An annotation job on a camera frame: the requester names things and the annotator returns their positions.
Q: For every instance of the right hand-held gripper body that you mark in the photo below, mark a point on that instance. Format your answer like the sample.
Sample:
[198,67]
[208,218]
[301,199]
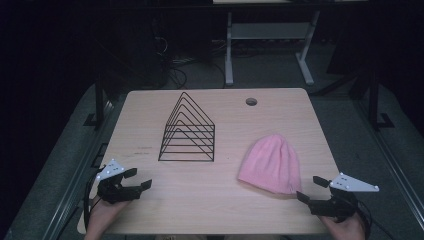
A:
[336,200]

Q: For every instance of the black metal stand post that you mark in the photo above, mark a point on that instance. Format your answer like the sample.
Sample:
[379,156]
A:
[374,100]
[99,100]

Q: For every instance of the person's right hand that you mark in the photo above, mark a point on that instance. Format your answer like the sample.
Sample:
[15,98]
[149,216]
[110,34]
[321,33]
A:
[345,230]

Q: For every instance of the pink knitted beanie hat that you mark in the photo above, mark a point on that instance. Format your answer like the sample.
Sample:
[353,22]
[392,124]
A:
[271,165]

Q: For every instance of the person's left hand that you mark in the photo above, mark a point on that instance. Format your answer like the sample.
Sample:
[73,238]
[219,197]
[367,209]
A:
[105,216]

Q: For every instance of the white metal table frame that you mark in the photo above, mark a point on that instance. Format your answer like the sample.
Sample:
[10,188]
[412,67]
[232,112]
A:
[266,31]

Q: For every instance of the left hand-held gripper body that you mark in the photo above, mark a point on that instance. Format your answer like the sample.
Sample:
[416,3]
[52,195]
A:
[115,193]

